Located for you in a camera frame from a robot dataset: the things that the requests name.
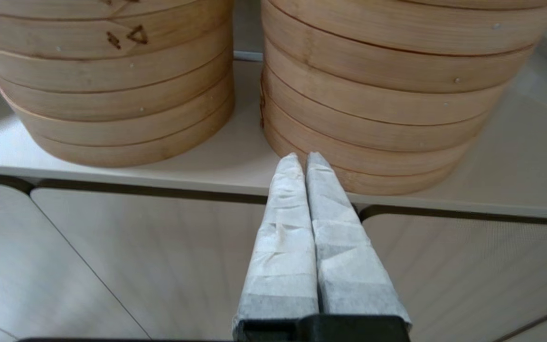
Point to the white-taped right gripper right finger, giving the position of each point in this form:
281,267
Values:
349,266

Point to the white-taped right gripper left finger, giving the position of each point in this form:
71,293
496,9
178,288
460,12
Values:
283,256

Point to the bamboo steamer basket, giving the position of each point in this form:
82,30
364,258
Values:
397,185
112,38
397,164
397,108
397,71
112,107
397,28
112,76
397,138
112,156
112,133

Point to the dark woven bamboo steamer lid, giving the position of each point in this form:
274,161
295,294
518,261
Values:
41,7

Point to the beige cabinet door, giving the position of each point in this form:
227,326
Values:
468,275
17,266
169,266

